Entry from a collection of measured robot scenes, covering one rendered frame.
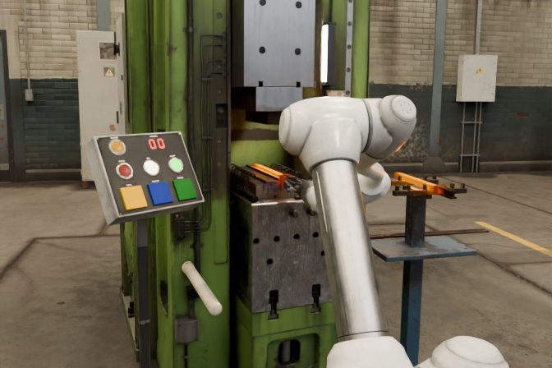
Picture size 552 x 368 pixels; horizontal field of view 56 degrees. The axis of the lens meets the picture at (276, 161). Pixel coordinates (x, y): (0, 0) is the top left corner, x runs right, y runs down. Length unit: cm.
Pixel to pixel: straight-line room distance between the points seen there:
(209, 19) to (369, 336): 146
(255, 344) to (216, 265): 36
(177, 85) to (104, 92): 528
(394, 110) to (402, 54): 754
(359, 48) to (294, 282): 106
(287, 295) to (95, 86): 559
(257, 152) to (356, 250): 155
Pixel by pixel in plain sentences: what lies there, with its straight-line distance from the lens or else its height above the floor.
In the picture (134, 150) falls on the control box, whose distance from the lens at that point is 180.
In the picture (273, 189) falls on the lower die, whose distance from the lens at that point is 210.
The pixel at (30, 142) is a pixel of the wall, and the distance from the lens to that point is 824.
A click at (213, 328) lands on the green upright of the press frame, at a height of 33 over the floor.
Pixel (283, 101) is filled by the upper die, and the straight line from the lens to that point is 208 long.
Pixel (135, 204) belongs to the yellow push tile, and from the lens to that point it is 172.
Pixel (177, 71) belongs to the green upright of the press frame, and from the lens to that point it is 210.
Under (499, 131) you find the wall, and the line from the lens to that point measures 963.
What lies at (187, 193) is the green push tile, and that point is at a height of 100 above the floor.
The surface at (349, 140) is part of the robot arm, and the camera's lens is 116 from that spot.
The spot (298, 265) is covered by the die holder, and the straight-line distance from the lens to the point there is 216.
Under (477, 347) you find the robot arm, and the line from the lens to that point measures 112.
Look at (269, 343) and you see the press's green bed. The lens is 231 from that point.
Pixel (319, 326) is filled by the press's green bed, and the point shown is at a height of 36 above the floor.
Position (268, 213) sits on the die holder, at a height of 87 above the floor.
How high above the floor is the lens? 135
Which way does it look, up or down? 8 degrees down
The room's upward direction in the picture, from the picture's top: 1 degrees clockwise
